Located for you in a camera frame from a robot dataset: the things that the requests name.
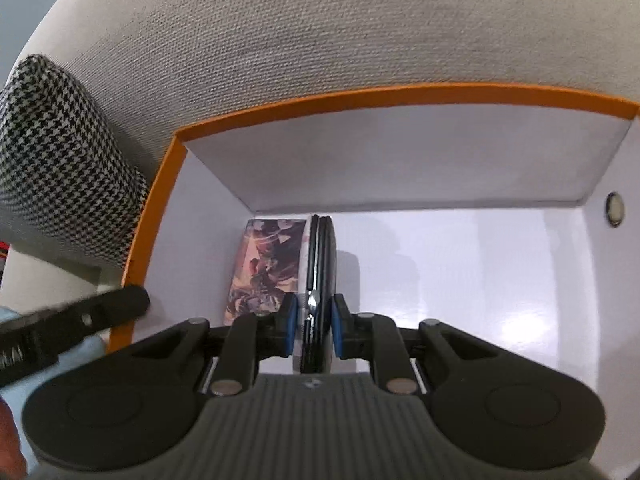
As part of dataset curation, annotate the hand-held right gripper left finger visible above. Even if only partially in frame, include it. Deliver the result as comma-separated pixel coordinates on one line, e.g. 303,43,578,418
132,292,299,397

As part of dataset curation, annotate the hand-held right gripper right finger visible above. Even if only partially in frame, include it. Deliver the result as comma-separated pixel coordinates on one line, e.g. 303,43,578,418
331,293,501,397

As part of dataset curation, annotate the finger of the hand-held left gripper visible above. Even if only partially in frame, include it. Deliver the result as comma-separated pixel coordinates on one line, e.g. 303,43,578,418
0,284,152,388

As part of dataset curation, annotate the black round case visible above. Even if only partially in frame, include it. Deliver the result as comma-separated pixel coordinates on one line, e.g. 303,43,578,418
299,214,339,374

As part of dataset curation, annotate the orange cardboard storage box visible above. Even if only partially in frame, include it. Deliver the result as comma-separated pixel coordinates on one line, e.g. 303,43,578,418
107,82,640,480

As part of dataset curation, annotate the light blue cloth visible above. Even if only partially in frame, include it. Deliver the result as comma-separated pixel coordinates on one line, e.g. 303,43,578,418
0,304,111,411

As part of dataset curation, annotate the illustrated card box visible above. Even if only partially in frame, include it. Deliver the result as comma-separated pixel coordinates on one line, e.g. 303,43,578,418
222,217,308,327

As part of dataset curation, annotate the houndstooth pillow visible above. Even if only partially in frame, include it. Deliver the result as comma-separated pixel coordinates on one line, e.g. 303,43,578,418
0,54,151,269

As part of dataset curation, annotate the grey fabric sofa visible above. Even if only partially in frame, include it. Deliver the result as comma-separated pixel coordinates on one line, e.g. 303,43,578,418
0,0,640,311

